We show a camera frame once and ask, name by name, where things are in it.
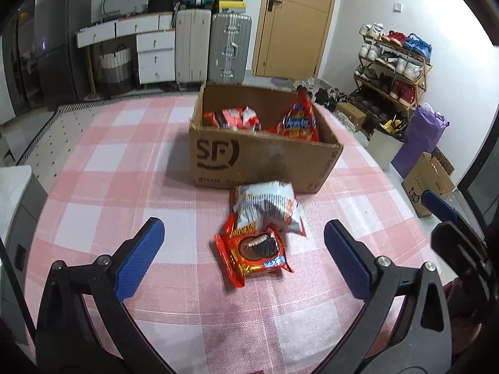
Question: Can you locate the beige suitcase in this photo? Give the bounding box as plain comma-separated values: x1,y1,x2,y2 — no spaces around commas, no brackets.
175,9,211,84

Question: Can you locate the red triangular chips bag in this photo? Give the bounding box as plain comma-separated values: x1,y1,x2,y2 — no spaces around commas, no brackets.
268,87,320,142

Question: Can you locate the purple gift bag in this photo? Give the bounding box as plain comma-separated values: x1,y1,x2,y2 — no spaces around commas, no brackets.
392,103,450,179

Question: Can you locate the small cardboard box on floor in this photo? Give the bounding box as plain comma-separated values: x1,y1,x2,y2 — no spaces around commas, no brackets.
402,152,455,219

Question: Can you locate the woven laundry basket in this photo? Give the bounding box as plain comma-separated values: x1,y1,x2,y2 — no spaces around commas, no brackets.
99,45,133,96

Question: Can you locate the right hand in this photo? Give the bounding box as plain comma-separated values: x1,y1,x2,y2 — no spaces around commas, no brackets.
444,278,488,364

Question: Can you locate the wooden shoe rack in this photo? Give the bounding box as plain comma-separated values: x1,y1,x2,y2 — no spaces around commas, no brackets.
349,23,432,129

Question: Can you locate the dotted floor mat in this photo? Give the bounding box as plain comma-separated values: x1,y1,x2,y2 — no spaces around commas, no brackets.
17,100,114,193

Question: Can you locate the black refrigerator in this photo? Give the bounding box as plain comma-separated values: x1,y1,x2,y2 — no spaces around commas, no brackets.
11,0,95,112

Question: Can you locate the pink checked tablecloth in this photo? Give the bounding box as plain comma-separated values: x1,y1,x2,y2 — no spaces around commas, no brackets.
25,95,436,373

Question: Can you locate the white drawer desk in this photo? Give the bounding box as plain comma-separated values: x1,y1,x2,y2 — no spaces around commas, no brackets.
76,12,176,84

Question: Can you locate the wooden door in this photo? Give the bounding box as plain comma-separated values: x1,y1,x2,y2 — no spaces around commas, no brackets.
252,0,335,79

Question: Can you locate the silver suitcase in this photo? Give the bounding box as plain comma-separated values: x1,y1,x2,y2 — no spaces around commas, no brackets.
208,13,252,84

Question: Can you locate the red cookie packet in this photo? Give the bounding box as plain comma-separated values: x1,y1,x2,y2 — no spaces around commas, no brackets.
214,213,293,288

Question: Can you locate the SF cardboard box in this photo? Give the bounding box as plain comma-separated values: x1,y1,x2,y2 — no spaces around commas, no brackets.
189,84,343,194

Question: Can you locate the red white balloon glue bag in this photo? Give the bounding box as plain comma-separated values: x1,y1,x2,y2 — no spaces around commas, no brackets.
203,106,261,132

